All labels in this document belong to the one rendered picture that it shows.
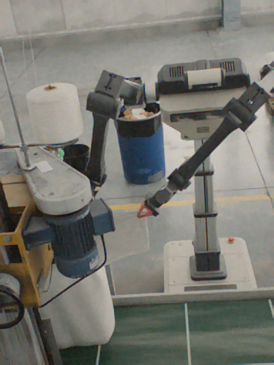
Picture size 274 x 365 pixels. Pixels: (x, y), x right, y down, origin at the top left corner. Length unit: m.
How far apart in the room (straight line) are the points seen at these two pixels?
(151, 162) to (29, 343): 2.66
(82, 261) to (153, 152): 2.66
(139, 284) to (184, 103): 1.51
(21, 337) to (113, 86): 0.93
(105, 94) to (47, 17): 8.48
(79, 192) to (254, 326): 1.26
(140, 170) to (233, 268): 1.64
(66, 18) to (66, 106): 8.49
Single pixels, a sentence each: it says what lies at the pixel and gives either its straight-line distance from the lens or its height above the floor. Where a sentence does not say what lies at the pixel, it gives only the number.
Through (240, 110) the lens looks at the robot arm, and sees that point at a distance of 1.62.
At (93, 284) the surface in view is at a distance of 2.12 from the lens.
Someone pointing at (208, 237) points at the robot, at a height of 0.53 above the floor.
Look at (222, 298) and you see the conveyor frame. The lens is 2.54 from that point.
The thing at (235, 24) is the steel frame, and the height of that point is 0.14.
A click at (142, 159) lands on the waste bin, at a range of 4.15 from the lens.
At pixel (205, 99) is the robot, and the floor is 1.41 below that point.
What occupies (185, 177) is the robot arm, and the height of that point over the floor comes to 1.25.
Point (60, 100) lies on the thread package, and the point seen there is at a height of 1.67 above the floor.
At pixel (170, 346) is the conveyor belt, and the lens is 2.33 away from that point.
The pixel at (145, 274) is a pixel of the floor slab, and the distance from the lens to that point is 3.28.
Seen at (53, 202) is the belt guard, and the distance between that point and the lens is 1.45.
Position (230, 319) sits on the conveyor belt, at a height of 0.38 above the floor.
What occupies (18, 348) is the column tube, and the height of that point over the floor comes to 0.83.
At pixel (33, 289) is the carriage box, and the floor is 1.11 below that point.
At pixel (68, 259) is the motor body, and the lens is 1.60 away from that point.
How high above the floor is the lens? 2.14
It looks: 30 degrees down
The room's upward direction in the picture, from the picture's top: 7 degrees counter-clockwise
